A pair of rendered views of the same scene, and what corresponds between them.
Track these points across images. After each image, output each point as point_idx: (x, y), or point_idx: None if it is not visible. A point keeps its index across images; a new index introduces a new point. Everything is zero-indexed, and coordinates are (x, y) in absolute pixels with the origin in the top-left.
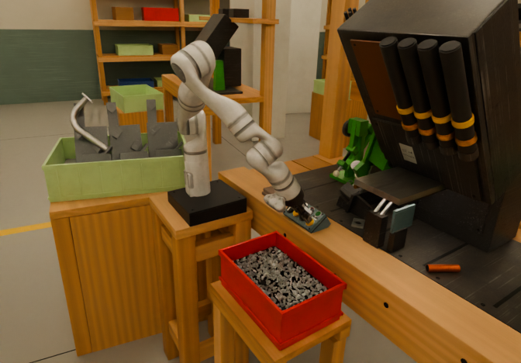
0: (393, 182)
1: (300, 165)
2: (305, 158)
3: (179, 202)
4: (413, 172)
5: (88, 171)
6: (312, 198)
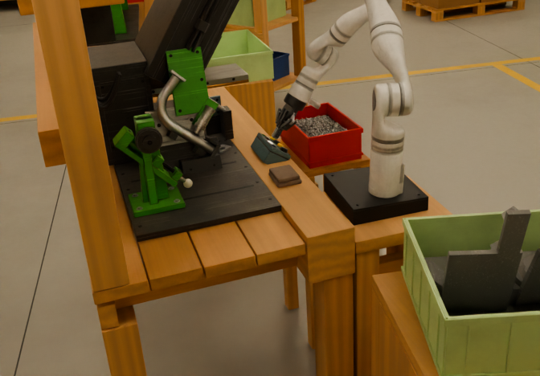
0: (222, 71)
1: (198, 250)
2: (172, 271)
3: (407, 177)
4: None
5: None
6: (243, 175)
